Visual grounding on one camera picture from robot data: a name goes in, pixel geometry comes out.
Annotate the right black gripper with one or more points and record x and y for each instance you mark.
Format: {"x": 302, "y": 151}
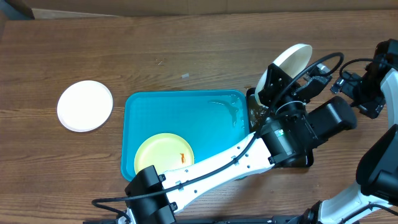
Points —
{"x": 347, "y": 89}

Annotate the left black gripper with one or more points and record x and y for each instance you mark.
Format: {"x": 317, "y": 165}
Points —
{"x": 272, "y": 92}

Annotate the yellow plate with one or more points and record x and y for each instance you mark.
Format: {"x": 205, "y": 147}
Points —
{"x": 164, "y": 151}

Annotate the white plate with stain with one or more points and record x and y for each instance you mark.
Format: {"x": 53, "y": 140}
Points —
{"x": 84, "y": 106}

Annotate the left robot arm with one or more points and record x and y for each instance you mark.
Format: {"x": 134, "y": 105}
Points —
{"x": 285, "y": 136}

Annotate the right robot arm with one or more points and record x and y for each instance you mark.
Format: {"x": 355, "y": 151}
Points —
{"x": 375, "y": 187}

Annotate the black water tray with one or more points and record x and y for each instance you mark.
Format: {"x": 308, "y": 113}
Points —
{"x": 255, "y": 113}

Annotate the teal plastic tray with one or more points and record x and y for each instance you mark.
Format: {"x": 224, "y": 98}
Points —
{"x": 211, "y": 121}

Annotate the cardboard panel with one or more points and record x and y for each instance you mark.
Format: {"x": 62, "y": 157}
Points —
{"x": 195, "y": 7}

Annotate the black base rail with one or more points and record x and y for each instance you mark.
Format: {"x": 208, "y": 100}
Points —
{"x": 283, "y": 219}

